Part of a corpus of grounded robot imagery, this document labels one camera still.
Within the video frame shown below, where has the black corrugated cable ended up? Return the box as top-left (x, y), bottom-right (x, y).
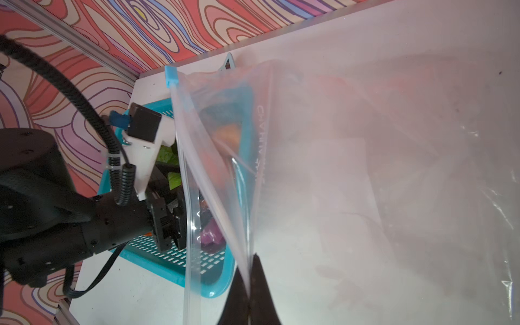
top-left (0, 35), bottom-right (137, 207)

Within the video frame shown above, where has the green lettuce leaf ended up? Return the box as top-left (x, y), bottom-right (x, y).
top-left (156, 144), bottom-right (181, 190)

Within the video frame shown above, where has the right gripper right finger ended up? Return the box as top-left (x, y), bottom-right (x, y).
top-left (249, 254), bottom-right (281, 325)

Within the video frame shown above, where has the small orange pumpkin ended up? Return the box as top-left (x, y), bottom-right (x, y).
top-left (211, 124), bottom-right (242, 157)

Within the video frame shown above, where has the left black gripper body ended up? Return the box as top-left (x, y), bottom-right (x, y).
top-left (1, 190), bottom-right (186, 285)

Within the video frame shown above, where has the purple red onion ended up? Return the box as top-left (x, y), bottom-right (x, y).
top-left (200, 219), bottom-right (225, 246)

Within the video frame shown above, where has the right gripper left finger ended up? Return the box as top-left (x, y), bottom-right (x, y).
top-left (217, 269), bottom-right (249, 325)

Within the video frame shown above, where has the clear zip top bag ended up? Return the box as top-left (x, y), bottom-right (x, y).
top-left (166, 56), bottom-right (519, 324)

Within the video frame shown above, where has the teal plastic basket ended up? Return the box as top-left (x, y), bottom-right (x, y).
top-left (97, 97), bottom-right (255, 299)

